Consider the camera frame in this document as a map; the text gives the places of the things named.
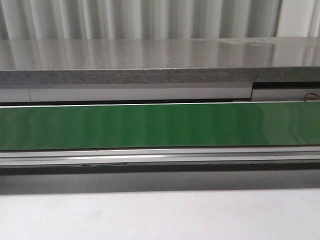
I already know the grey stone slab shelf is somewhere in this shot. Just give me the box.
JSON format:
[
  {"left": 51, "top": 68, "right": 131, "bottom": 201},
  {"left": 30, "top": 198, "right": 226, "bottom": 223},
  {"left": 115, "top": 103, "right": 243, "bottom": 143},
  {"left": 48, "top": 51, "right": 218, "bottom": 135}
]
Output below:
[{"left": 0, "top": 37, "right": 320, "bottom": 86}]

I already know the green conveyor belt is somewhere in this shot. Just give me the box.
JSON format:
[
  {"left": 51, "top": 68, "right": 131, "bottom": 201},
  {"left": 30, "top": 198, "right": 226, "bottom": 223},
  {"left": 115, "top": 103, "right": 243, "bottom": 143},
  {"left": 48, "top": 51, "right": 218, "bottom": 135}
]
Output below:
[{"left": 0, "top": 101, "right": 320, "bottom": 151}]

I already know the white corrugated curtain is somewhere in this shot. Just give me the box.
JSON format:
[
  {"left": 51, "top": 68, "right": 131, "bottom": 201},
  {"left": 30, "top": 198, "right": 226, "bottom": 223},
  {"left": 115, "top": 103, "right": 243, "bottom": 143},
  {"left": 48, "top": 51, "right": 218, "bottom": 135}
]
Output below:
[{"left": 0, "top": 0, "right": 320, "bottom": 40}]

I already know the aluminium conveyor frame rail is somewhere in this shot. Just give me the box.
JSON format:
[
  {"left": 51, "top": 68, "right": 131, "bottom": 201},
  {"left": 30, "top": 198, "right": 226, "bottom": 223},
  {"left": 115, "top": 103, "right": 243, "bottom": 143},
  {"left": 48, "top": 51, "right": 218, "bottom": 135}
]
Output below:
[{"left": 0, "top": 145, "right": 320, "bottom": 167}]

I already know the red wire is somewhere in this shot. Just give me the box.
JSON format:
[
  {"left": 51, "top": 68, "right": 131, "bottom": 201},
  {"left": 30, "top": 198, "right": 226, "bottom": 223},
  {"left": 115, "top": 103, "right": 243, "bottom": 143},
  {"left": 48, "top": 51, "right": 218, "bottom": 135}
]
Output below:
[{"left": 303, "top": 92, "right": 320, "bottom": 103}]

